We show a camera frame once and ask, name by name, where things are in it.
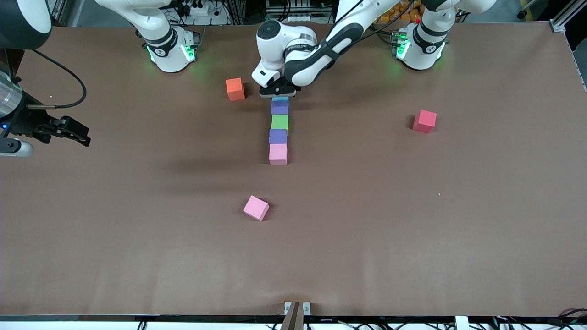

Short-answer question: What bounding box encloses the aluminium frame profile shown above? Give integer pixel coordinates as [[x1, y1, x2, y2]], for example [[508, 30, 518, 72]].
[[549, 0, 587, 33], [48, 0, 70, 28]]

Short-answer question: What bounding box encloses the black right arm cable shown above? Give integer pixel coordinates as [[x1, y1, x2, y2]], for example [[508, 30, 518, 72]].
[[27, 49, 88, 110]]

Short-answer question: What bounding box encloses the metal bracket plate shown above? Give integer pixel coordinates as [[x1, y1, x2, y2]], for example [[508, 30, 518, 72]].
[[284, 301, 310, 316]]

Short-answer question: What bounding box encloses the white power strip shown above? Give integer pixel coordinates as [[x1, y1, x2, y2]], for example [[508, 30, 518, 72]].
[[181, 2, 210, 17]]

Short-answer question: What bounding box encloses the bag of orange items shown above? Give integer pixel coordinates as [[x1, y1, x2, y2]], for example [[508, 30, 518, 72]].
[[377, 0, 425, 24]]

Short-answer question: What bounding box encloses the brown strut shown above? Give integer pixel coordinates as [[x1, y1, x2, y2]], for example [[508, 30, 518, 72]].
[[280, 301, 304, 330]]

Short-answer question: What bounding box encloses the pink foam block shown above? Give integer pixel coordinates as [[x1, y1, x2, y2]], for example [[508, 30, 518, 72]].
[[269, 143, 288, 165], [243, 195, 270, 222]]

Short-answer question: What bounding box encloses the orange foam block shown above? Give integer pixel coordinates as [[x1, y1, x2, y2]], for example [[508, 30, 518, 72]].
[[226, 77, 246, 101]]

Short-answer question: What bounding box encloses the red foam block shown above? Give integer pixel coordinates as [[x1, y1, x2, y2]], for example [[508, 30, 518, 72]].
[[413, 110, 437, 134]]

